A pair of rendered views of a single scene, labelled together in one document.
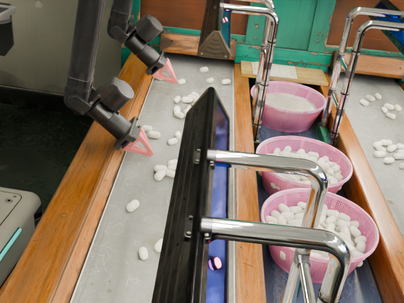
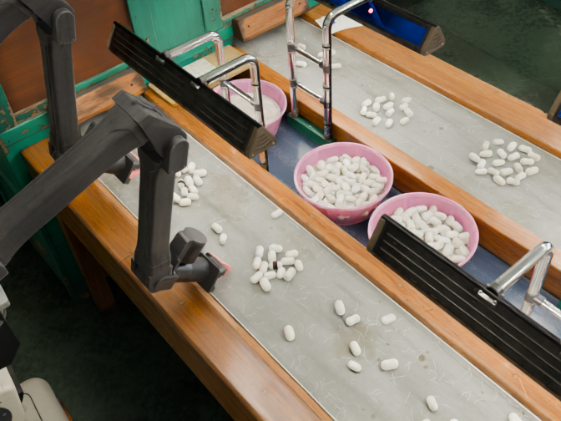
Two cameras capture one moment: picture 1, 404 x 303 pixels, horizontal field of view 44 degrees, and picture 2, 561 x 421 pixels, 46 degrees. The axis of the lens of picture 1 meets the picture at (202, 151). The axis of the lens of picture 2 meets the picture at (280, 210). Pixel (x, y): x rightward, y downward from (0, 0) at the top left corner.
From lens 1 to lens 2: 86 cm
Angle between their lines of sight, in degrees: 32
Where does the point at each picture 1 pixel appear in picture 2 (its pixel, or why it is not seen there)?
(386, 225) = (458, 195)
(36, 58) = not seen: outside the picture
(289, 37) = (184, 31)
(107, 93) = (184, 252)
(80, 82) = (164, 263)
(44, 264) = not seen: outside the picture
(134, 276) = (371, 389)
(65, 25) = not seen: outside the picture
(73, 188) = (231, 361)
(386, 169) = (394, 133)
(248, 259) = (423, 306)
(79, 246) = (312, 405)
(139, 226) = (315, 346)
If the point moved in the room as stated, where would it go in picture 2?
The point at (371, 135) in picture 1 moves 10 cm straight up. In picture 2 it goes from (346, 101) to (346, 74)
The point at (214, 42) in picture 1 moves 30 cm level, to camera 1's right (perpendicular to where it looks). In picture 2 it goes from (261, 138) to (361, 80)
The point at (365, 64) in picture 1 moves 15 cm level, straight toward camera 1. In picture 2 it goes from (269, 18) to (285, 38)
